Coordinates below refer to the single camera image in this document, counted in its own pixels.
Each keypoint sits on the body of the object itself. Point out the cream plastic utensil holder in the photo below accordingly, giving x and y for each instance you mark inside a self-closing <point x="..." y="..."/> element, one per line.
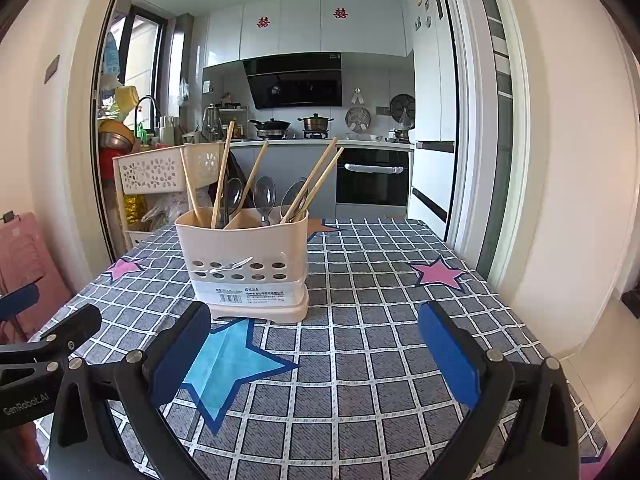
<point x="240" y="245"/>

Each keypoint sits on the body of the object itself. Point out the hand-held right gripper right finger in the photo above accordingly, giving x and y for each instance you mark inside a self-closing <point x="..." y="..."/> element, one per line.
<point x="445" y="350"/>

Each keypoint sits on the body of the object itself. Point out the glass kettle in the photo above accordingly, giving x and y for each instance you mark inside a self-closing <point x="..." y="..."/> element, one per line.
<point x="213" y="121"/>

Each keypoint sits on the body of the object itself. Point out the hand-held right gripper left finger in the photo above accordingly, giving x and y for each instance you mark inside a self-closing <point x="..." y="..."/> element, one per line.
<point x="180" y="355"/>

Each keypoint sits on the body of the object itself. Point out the yellow plastic container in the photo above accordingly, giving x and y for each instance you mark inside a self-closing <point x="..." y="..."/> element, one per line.
<point x="126" y="98"/>

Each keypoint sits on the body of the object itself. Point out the grey kitchen counter cabinet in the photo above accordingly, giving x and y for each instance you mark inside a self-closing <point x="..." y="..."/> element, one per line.
<point x="300" y="160"/>

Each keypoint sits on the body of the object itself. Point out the round metal steamer rack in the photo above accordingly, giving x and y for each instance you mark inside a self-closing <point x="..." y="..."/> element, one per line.
<point x="357" y="119"/>

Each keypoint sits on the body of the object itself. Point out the round dark strainer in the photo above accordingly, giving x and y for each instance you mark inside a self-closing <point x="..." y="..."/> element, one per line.
<point x="401" y="109"/>

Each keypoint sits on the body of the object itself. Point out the glass sliding door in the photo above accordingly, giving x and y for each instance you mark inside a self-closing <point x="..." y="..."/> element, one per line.
<point x="492" y="110"/>

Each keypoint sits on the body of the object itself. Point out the kitchen faucet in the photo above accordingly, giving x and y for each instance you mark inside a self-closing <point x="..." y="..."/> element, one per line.
<point x="154" y="110"/>

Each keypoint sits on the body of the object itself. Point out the red paper decoration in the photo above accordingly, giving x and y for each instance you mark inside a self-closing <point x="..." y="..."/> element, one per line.
<point x="262" y="22"/>
<point x="340" y="13"/>

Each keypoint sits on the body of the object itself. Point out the grey checked tablecloth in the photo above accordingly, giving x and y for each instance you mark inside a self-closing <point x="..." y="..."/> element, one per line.
<point x="375" y="310"/>

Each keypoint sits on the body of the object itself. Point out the pink folding chair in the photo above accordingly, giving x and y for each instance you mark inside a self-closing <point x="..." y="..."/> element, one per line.
<point x="25" y="265"/>

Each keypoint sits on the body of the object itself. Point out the cream plastic storage cart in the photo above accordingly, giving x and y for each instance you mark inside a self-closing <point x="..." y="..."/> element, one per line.
<point x="150" y="172"/>

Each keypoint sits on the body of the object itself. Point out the black wok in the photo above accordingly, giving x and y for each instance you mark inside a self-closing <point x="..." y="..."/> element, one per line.
<point x="270" y="125"/>

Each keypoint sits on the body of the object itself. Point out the steel pot with lid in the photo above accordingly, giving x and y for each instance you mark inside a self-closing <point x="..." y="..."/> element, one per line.
<point x="315" y="123"/>

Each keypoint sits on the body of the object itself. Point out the dark wall switch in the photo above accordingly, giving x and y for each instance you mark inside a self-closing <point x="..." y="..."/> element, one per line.
<point x="52" y="69"/>

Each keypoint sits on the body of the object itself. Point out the red metal basin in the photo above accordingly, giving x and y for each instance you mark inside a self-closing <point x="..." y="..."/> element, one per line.
<point x="116" y="135"/>

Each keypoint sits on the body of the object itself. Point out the black framed window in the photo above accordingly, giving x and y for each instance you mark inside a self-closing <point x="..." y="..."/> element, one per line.
<point x="145" y="55"/>

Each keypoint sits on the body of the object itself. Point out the black built-in oven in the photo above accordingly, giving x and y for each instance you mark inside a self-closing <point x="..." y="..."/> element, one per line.
<point x="372" y="187"/>

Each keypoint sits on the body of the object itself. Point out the white upper kitchen cabinets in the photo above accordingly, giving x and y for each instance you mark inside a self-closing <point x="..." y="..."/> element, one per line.
<point x="310" y="25"/>

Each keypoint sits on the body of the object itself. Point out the gold foil bag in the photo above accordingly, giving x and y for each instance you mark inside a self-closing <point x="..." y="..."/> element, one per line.
<point x="134" y="210"/>

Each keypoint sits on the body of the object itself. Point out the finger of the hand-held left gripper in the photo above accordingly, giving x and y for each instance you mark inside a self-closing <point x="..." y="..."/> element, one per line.
<point x="75" y="327"/>
<point x="17" y="302"/>

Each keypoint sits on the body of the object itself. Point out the white refrigerator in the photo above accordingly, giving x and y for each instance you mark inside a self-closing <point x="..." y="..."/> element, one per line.
<point x="430" y="85"/>

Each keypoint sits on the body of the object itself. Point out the black range hood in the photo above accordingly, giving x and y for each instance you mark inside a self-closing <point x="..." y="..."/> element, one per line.
<point x="295" y="82"/>

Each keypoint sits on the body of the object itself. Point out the small steel pot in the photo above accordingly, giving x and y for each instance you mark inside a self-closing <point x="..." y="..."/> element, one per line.
<point x="401" y="135"/>

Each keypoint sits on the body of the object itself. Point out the small spice rack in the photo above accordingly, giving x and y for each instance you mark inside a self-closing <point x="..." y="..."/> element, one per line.
<point x="235" y="122"/>

